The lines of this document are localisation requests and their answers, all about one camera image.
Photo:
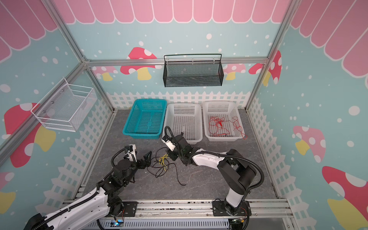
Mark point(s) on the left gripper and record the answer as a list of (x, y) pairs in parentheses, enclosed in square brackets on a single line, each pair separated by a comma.
[(147, 161)]

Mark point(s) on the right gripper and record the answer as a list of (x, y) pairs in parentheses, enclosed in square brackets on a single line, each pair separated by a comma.
[(176, 152)]

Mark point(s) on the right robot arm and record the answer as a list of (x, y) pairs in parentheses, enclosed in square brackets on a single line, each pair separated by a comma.
[(240, 174)]

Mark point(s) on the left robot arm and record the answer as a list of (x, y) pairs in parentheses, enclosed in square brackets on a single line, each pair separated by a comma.
[(103, 201)]

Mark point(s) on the middle white plastic basket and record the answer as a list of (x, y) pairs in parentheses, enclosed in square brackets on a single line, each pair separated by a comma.
[(186, 118)]

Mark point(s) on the white plastic basket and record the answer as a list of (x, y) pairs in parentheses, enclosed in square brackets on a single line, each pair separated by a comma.
[(186, 118), (222, 121)]

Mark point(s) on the teal plastic basket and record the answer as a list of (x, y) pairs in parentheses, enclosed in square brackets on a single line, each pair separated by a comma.
[(146, 119)]

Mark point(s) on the right white plastic basket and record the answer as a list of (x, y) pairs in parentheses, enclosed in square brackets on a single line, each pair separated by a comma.
[(222, 121)]

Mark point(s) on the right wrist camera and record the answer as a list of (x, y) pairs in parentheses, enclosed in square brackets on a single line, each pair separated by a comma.
[(168, 141)]

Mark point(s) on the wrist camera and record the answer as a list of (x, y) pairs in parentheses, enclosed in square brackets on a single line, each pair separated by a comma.
[(130, 153), (168, 141)]

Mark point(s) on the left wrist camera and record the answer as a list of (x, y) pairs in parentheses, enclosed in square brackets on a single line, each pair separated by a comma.
[(130, 153)]

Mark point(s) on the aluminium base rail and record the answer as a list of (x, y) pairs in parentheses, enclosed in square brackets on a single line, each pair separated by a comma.
[(253, 214)]

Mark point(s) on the black wire mesh wall basket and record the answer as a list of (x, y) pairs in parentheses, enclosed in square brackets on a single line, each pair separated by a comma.
[(193, 70)]

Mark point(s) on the white wire mesh wall basket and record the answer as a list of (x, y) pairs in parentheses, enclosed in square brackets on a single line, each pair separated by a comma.
[(65, 108)]

